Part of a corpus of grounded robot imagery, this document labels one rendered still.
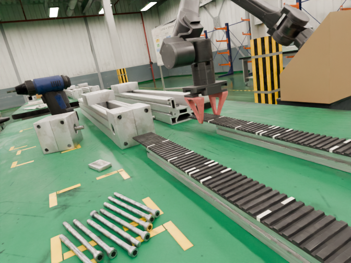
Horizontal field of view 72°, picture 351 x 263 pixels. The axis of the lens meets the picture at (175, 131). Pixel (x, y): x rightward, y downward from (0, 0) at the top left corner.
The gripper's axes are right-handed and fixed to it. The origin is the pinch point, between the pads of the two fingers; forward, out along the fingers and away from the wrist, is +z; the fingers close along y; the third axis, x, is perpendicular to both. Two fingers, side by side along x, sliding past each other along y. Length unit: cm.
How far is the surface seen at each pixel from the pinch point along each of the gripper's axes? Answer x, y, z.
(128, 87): -72, 0, -7
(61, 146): -21.9, 36.9, 2.1
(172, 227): 29.2, 26.4, 3.4
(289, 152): 25.7, 1.1, 2.6
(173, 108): -16.3, 2.2, -1.7
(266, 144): 20.7, 1.2, 2.4
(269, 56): -208, -253, -2
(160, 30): -581, -263, -105
